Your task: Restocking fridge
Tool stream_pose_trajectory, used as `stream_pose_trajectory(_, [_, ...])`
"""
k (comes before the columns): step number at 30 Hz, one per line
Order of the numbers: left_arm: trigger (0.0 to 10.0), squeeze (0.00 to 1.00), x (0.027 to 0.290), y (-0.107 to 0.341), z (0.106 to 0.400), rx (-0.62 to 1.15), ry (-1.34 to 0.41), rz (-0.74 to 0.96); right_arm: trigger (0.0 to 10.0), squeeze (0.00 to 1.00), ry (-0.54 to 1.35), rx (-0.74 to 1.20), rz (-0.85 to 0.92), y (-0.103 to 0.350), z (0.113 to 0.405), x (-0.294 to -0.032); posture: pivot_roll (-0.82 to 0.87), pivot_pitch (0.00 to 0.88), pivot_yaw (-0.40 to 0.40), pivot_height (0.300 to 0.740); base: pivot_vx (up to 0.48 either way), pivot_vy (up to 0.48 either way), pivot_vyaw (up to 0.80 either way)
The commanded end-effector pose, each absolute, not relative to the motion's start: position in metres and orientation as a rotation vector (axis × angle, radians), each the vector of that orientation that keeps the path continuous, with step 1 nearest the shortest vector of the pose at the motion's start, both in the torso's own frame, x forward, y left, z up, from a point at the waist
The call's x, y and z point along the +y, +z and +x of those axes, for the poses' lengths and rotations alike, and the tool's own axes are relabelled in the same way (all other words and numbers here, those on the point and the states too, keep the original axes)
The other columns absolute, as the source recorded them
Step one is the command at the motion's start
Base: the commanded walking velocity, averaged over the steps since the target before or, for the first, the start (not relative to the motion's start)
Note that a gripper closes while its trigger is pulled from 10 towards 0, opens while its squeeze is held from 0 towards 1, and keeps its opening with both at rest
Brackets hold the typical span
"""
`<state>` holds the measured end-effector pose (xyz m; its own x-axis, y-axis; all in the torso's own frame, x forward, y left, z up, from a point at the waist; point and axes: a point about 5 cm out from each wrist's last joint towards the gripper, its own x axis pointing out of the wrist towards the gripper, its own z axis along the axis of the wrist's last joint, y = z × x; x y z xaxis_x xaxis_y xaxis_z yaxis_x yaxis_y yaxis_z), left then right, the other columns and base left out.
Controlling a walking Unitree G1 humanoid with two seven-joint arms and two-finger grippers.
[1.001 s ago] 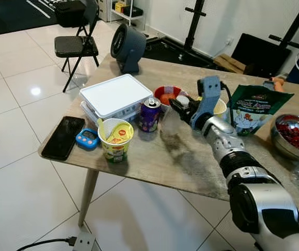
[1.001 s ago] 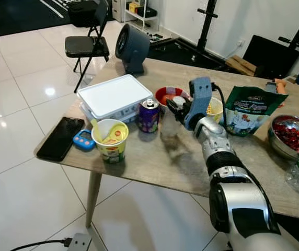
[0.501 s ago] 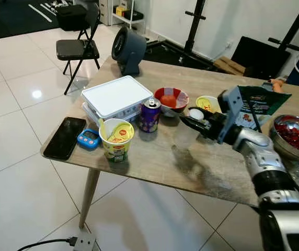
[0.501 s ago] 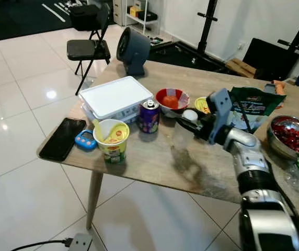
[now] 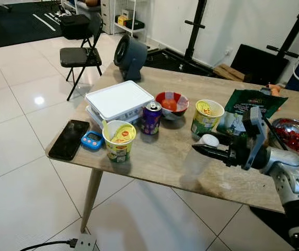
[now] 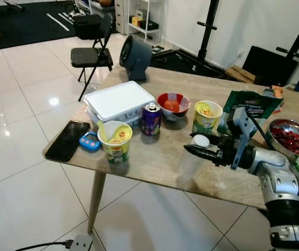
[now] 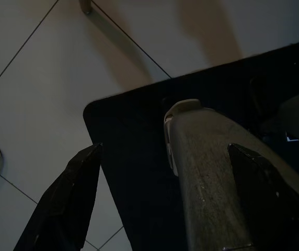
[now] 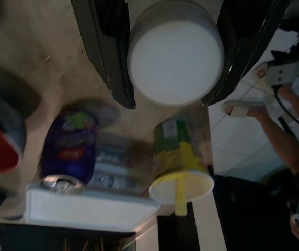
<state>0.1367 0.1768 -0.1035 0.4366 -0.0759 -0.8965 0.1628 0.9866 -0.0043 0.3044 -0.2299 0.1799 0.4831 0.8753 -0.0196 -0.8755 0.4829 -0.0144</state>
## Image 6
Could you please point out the clear bottle white cap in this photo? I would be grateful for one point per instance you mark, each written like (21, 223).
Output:
(200, 140)

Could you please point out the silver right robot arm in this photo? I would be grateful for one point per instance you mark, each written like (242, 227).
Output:
(283, 183)

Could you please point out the yellow green noodle cup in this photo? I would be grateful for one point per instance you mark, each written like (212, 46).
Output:
(116, 151)
(204, 123)

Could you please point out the red patterned bowl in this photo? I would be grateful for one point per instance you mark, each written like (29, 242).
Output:
(184, 104)

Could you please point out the green snack bag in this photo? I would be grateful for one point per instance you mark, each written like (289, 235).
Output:
(259, 102)

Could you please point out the orange tomato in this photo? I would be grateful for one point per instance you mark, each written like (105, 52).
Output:
(171, 105)

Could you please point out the steel bowl red chillies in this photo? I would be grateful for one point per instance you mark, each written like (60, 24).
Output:
(290, 138)

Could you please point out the purple drink can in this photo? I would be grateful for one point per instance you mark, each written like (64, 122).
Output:
(150, 121)

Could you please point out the small orange item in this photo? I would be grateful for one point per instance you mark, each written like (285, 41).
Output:
(278, 92)

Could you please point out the black case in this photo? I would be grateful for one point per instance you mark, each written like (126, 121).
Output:
(267, 65)

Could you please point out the white lidded plastic container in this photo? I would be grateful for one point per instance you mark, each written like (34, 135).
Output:
(118, 100)

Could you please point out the blue digital timer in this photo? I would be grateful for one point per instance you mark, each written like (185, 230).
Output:
(90, 142)

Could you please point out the grey table fan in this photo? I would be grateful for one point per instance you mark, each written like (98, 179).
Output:
(136, 55)

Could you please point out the black smartphone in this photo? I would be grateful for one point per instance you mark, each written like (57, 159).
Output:
(67, 141)

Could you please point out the white shelf rack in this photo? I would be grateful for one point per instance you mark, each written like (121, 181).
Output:
(141, 23)

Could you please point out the white plug box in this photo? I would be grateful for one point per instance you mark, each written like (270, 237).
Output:
(81, 243)

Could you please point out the black folding chair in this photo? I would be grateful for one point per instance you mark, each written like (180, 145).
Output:
(89, 56)

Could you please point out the black bag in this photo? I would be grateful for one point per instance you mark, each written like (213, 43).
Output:
(87, 26)

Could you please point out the black gym floor mat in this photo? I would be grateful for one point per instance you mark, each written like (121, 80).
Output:
(24, 21)

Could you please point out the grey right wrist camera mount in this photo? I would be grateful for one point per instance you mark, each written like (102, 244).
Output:
(243, 130)

